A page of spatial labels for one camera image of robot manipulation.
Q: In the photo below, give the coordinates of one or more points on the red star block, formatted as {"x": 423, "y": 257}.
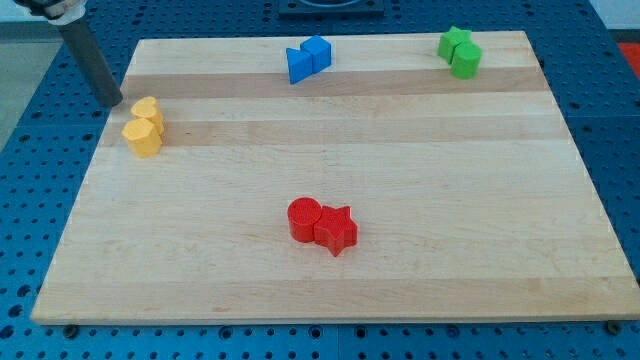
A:
{"x": 335, "y": 229}

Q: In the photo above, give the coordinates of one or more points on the yellow hexagon block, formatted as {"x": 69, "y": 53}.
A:
{"x": 142, "y": 137}

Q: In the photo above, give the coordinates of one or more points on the red cylinder block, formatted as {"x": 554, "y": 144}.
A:
{"x": 303, "y": 213}

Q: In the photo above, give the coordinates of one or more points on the blue triangle block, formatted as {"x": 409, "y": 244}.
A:
{"x": 300, "y": 65}

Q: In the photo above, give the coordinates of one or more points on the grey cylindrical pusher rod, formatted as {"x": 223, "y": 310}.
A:
{"x": 85, "y": 50}

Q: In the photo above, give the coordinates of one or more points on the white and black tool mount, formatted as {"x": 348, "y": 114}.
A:
{"x": 56, "y": 12}

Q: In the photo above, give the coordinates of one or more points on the green cylinder block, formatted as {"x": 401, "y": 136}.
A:
{"x": 465, "y": 60}

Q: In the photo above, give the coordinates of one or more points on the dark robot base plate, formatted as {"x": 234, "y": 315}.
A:
{"x": 331, "y": 8}

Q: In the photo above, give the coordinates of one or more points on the yellow heart block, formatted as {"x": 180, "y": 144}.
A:
{"x": 148, "y": 108}

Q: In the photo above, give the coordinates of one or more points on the blue cube block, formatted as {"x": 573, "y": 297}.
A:
{"x": 320, "y": 51}

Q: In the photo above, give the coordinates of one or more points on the green star block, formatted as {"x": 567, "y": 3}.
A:
{"x": 450, "y": 40}

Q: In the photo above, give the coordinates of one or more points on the wooden board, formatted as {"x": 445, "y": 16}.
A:
{"x": 470, "y": 196}

